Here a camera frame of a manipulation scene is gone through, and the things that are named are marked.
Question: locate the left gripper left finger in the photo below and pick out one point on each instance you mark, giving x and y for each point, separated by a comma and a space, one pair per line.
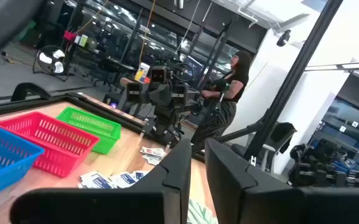
154, 202

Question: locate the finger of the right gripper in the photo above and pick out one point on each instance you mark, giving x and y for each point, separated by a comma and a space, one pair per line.
134, 91
179, 95

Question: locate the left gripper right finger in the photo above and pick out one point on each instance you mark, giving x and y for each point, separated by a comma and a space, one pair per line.
247, 202

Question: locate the red-print white packet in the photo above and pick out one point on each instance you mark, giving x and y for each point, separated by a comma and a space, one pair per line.
150, 160
153, 151

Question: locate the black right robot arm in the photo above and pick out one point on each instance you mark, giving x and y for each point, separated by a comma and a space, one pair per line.
163, 121

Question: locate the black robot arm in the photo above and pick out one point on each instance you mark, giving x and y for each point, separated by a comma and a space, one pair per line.
316, 168

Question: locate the white yellow blue container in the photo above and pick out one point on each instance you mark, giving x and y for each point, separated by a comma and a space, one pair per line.
143, 70

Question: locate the blue-print alcohol pad packet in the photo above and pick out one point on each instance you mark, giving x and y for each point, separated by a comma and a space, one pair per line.
140, 174
95, 181
123, 179

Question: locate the green-striped bandage strip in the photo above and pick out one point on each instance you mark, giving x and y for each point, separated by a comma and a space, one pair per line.
199, 213

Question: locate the green plastic basket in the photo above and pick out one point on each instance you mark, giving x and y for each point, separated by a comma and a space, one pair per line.
89, 124

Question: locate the person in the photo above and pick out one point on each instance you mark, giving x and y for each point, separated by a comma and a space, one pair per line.
238, 81

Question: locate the black white chair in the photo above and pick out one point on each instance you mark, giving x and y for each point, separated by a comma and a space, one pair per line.
282, 137

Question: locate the pink box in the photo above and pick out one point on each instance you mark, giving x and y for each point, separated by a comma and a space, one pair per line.
69, 35

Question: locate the black floor fan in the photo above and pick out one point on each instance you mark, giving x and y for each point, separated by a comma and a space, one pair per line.
51, 60

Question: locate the red plastic basket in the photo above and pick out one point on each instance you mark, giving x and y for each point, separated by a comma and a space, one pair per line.
48, 140

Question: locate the black arched table clamp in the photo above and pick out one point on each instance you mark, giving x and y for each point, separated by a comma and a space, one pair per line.
31, 86

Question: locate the blue plastic basket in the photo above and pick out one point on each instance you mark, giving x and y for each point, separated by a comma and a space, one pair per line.
26, 161

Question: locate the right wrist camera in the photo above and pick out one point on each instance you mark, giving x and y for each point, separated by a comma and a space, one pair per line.
160, 74

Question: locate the black aluminium rig frame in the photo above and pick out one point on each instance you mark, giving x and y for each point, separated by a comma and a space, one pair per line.
292, 77

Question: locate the black security camera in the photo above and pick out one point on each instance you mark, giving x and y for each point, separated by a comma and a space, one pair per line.
283, 39

